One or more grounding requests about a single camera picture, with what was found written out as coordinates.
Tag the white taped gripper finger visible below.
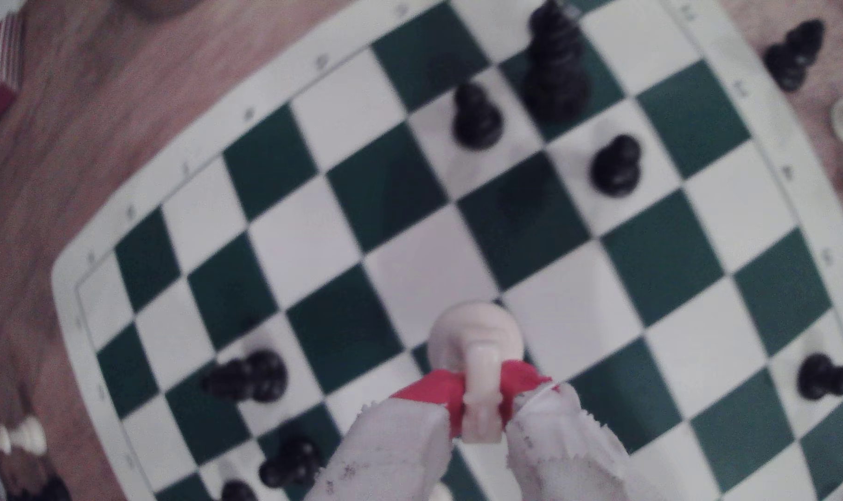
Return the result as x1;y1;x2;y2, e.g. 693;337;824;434
303;371;466;501
498;360;673;501

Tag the white chess knight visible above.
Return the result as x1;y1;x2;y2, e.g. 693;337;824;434
427;301;525;445

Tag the green and white chess mat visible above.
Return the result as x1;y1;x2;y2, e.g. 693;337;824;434
51;0;843;501

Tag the black chess king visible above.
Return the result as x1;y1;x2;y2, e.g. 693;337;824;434
522;0;593;122

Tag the black chess bishop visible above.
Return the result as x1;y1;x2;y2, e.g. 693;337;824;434
764;19;826;93

